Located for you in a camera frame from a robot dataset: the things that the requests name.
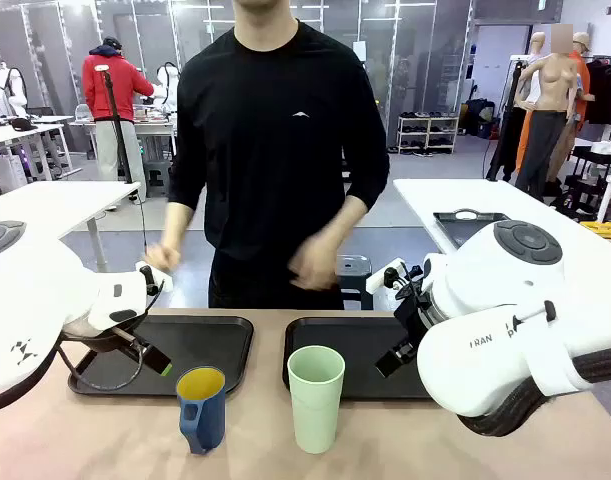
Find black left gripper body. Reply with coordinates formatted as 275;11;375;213
63;322;152;360

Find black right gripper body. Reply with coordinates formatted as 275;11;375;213
392;291;435;350

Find blue mug yellow inside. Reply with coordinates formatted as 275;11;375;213
175;366;227;455

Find tall light green cup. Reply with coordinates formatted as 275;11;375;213
286;345;347;455

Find person's right forearm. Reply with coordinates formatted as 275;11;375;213
158;201;197;251

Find person's left forearm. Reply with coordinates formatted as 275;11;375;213
314;193;369;251

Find person's right hand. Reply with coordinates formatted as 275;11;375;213
142;242;183;275

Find person's left hand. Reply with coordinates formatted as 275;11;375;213
287;233;342;292

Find black plastic tray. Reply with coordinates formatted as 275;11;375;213
283;316;436;401
67;314;255;399

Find black tray with white disc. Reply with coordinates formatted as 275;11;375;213
432;208;512;252

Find large white side table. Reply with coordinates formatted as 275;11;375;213
393;177;611;361

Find white desk with legs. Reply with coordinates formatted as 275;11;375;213
0;180;143;274

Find grey step stool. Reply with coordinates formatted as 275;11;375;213
145;160;175;197

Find white shoe rack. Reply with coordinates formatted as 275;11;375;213
396;111;460;156

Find black tripod pole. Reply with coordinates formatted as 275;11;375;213
93;63;137;185

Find yellow crate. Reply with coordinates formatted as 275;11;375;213
579;219;611;247

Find person in black shirt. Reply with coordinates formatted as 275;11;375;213
167;0;391;311

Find white background desk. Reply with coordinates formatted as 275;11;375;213
0;115;84;182

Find person in red jacket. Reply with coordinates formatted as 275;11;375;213
81;35;156;202

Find bare mannequin grey trousers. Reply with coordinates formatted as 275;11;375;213
513;24;584;197

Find mannequin in orange clothes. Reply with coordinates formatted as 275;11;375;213
567;31;598;132

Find black clothes on rack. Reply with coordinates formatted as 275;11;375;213
583;56;611;127

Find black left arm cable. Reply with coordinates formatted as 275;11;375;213
0;342;154;417

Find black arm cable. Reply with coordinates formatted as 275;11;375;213
0;342;154;417
457;343;611;439

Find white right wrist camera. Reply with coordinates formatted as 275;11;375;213
365;258;405;296

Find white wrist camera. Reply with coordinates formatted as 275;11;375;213
365;258;405;296
134;259;175;295

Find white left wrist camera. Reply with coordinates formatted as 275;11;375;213
134;259;175;295

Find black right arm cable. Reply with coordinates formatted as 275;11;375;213
457;343;611;439

